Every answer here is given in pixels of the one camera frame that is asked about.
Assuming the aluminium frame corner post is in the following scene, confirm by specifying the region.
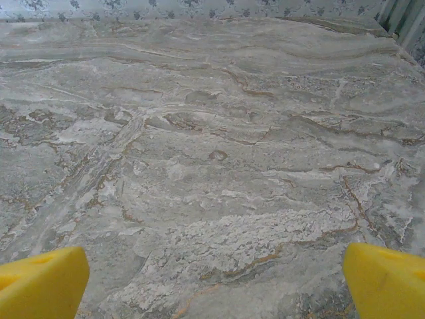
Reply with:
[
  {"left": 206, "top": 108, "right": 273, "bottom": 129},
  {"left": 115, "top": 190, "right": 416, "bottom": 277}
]
[{"left": 377, "top": 0, "right": 425, "bottom": 46}]

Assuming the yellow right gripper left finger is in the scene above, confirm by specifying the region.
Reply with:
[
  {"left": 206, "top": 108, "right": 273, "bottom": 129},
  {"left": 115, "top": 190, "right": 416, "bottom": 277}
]
[{"left": 0, "top": 246, "right": 91, "bottom": 319}]

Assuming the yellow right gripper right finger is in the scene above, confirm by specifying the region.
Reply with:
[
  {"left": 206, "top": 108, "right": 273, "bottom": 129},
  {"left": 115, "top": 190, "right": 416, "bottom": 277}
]
[{"left": 342, "top": 242, "right": 425, "bottom": 319}]

